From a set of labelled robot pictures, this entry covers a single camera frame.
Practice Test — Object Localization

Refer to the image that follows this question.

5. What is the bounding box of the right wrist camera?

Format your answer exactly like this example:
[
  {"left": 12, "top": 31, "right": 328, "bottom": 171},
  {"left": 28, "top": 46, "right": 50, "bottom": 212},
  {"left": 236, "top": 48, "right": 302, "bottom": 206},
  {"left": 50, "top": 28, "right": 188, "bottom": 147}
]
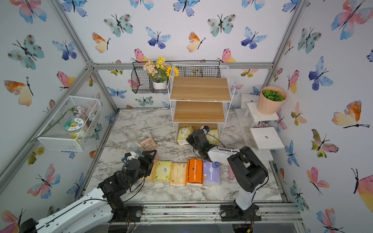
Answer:
[{"left": 200, "top": 126, "right": 210, "bottom": 135}]

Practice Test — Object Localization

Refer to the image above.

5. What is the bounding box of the beige tissue pack top shelf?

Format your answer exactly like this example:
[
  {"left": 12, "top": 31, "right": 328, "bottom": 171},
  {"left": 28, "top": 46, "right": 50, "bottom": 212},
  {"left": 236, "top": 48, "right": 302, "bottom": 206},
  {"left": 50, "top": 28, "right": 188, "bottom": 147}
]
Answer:
[{"left": 170, "top": 163, "right": 187, "bottom": 186}]

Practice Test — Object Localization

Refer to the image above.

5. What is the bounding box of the pink pot green plant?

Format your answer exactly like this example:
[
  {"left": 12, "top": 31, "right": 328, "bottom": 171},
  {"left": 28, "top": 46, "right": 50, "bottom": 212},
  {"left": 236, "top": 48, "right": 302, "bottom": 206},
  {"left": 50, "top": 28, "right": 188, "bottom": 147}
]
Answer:
[{"left": 257, "top": 86, "right": 287, "bottom": 115}]

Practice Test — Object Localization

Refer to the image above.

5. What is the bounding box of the white step shelf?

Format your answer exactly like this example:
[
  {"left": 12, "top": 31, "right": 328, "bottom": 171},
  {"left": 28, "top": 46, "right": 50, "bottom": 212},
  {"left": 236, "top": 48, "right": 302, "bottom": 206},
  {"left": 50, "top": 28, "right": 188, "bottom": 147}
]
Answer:
[
  {"left": 250, "top": 127, "right": 285, "bottom": 150},
  {"left": 235, "top": 93, "right": 278, "bottom": 128}
]

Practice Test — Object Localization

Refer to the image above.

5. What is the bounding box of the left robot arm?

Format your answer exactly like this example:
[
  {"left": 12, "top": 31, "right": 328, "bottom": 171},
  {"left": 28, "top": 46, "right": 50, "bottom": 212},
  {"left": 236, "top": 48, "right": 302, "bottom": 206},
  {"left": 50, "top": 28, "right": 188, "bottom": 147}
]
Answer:
[{"left": 19, "top": 150, "right": 157, "bottom": 233}]

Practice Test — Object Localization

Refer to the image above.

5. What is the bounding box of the orange tissue pack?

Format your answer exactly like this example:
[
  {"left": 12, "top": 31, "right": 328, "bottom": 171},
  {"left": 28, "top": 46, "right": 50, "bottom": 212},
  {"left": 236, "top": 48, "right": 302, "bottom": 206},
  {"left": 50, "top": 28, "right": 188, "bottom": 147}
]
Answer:
[{"left": 186, "top": 158, "right": 204, "bottom": 186}]

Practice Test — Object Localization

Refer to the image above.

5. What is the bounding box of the white lower step shelf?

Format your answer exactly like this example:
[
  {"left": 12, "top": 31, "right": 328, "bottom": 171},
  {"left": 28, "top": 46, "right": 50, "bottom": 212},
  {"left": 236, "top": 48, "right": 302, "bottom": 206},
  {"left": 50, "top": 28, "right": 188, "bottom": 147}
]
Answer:
[{"left": 250, "top": 127, "right": 285, "bottom": 150}]

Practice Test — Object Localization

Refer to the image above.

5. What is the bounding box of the round green lidded jar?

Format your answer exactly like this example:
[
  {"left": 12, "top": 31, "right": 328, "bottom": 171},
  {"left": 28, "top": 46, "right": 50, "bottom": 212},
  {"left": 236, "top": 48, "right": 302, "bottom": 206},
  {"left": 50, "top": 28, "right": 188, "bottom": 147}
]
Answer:
[{"left": 64, "top": 118, "right": 86, "bottom": 139}]

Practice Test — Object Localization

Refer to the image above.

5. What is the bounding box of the white wire wooden shelf rack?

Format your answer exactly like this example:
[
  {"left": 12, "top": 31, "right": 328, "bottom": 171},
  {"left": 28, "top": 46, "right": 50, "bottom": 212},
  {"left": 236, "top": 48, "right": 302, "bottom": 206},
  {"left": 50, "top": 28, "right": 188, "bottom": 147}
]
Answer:
[{"left": 168, "top": 64, "right": 236, "bottom": 136}]

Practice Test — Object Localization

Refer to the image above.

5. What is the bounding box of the white wire wall basket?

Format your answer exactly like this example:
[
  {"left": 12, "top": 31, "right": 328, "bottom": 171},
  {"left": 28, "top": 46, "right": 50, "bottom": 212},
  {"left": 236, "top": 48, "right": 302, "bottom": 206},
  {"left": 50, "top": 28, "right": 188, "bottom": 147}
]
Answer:
[{"left": 36, "top": 96, "right": 103, "bottom": 152}]

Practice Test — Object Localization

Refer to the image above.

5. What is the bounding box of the purple pink garden fork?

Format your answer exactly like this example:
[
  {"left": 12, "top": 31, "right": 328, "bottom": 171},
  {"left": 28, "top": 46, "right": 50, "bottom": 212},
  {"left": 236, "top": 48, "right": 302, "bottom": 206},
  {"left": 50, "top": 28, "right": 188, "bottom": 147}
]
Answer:
[{"left": 228, "top": 167, "right": 235, "bottom": 181}]

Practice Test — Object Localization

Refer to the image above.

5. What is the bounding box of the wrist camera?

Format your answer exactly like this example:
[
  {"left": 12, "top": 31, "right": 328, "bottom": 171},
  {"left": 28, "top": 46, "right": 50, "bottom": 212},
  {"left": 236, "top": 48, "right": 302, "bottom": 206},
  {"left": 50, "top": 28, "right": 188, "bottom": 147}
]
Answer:
[
  {"left": 200, "top": 126, "right": 210, "bottom": 135},
  {"left": 122, "top": 151, "right": 136, "bottom": 163}
]

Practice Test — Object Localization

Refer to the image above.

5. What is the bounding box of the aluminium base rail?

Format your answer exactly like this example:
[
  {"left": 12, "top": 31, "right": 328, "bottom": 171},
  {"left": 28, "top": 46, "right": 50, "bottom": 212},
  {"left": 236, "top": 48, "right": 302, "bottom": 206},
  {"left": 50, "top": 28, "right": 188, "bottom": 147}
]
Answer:
[{"left": 55, "top": 202, "right": 301, "bottom": 233}]

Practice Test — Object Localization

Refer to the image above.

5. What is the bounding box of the yellow green tissue pack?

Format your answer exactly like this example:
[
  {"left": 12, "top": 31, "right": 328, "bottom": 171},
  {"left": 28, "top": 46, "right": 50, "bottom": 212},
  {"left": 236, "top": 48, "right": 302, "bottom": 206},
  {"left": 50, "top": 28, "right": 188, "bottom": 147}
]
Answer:
[{"left": 153, "top": 160, "right": 173, "bottom": 183}]

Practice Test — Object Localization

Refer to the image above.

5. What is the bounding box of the artificial pink rose stem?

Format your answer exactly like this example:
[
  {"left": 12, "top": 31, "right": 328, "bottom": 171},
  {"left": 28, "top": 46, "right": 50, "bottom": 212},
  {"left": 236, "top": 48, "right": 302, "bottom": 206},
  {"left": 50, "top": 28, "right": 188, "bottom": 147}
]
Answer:
[{"left": 37, "top": 97, "right": 102, "bottom": 139}]

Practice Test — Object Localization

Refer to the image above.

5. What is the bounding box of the white upper step shelf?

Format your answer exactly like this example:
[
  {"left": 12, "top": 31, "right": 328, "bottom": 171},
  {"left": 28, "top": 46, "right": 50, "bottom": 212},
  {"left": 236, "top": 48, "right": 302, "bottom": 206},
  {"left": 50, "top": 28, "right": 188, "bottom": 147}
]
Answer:
[{"left": 235, "top": 93, "right": 278, "bottom": 128}]

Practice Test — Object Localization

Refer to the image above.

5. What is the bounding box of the white pot with flowers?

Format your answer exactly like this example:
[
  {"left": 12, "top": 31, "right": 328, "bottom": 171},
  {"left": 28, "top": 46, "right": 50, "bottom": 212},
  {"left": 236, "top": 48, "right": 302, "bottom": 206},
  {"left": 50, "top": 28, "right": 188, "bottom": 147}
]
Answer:
[{"left": 143, "top": 56, "right": 179, "bottom": 90}]

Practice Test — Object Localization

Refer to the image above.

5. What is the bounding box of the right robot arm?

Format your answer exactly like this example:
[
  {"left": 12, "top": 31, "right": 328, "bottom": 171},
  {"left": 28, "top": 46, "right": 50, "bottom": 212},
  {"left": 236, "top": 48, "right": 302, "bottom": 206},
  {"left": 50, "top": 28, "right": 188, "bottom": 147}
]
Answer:
[{"left": 186, "top": 127, "right": 269, "bottom": 221}]

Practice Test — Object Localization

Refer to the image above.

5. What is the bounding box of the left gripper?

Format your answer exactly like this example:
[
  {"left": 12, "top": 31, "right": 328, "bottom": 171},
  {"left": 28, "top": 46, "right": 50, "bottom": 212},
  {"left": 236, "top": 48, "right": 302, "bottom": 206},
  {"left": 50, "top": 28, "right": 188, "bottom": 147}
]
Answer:
[{"left": 127, "top": 150, "right": 156, "bottom": 189}]

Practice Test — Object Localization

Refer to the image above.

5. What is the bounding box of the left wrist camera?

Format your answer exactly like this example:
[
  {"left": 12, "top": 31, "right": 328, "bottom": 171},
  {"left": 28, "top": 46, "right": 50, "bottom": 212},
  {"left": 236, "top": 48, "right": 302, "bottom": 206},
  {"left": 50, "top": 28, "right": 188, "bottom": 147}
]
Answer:
[{"left": 122, "top": 151, "right": 136, "bottom": 163}]

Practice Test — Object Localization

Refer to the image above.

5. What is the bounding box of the purple tissue pack shelf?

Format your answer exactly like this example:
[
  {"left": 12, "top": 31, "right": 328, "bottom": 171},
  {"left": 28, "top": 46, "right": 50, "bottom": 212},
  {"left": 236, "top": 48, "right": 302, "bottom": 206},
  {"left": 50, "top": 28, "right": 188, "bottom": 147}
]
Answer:
[{"left": 203, "top": 160, "right": 220, "bottom": 185}]

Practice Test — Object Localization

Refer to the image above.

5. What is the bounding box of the black wire wall basket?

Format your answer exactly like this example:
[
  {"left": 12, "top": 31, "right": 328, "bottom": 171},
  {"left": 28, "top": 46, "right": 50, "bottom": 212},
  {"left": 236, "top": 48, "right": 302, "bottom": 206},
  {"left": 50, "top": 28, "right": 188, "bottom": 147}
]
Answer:
[{"left": 129, "top": 61, "right": 168, "bottom": 94}]

